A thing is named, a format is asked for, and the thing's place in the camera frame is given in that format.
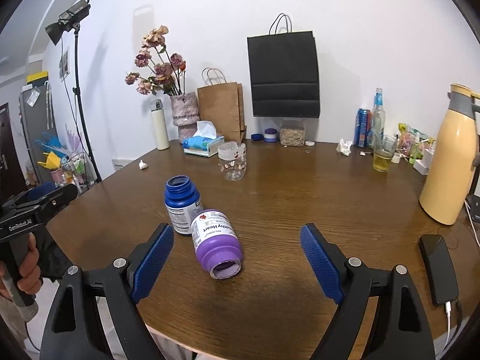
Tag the cluttered storage rack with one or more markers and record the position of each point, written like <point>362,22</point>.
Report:
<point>67,164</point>

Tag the blue tissue box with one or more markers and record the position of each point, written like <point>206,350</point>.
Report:
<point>204,142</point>

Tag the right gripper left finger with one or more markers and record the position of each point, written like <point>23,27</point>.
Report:
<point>74,329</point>

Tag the cream thermos bottle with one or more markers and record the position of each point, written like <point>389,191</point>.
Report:
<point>159,125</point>

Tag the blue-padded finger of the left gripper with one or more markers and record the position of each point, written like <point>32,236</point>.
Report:
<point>39,191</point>

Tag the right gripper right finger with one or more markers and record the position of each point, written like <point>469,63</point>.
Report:
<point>400,327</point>

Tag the colourful snack packets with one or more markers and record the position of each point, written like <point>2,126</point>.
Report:
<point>412,143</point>

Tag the blue pill bottle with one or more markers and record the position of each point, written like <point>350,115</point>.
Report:
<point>183,203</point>

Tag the small white paper scrap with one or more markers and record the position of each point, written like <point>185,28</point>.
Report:
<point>142,165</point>

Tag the black paper bag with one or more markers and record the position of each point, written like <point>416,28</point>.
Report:
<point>284,72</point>

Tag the black smartphone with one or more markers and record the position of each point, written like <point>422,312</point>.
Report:
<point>439,269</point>

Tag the small purple white jar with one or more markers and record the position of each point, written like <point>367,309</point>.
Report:
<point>270,135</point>

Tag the glass with yellow liquid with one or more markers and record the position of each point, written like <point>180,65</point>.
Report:
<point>384,148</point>

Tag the dried pink flowers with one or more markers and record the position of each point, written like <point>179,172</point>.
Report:
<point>158,70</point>

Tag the blue drink can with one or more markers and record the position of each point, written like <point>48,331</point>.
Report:
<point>362,128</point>

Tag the clear glass bottle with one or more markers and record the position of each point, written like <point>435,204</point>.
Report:
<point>378,117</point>

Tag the brown paper bag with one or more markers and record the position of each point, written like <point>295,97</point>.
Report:
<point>221,102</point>

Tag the clear container with grains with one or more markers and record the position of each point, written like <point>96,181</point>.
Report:
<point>292,132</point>

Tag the person's left hand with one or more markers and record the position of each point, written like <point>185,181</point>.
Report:
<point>30,282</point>

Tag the purple pill bottle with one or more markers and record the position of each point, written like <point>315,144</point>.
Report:
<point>216,245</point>

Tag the clear glass jar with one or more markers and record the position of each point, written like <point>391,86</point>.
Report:
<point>232,158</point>

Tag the blue bottle cap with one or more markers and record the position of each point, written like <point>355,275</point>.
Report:
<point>257,137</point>

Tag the crumpled white tissue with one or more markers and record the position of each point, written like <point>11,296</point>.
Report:
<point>344,147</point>

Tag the grey refrigerator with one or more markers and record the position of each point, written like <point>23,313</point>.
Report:
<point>36,116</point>

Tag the pink ceramic vase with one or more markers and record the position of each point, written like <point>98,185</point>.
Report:
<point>185,114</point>

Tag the yellow thermos jug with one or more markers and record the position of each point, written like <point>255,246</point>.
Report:
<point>455,159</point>

